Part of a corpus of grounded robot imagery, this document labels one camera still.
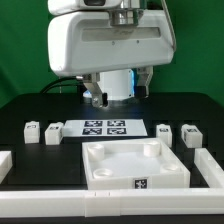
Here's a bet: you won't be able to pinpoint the white fence rail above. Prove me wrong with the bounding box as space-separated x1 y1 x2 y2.
194 148 224 189
0 188 224 218

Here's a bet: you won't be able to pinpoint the black cables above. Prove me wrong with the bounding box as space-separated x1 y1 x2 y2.
39 77 88 94

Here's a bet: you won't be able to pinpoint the white front fence rail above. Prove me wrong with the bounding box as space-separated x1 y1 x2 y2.
0 188 224 218

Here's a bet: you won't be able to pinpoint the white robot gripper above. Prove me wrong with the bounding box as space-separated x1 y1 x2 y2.
48 10 174 107

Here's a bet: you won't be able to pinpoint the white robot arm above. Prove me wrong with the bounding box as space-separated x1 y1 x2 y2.
48 0 176 107

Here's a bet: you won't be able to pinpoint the white sheet with markers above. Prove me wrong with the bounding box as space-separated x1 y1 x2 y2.
63 119 147 137

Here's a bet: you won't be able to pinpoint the white left fence piece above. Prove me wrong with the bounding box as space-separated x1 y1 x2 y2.
0 151 12 184

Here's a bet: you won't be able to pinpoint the white right fence rail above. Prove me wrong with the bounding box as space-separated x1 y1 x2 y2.
194 148 224 189

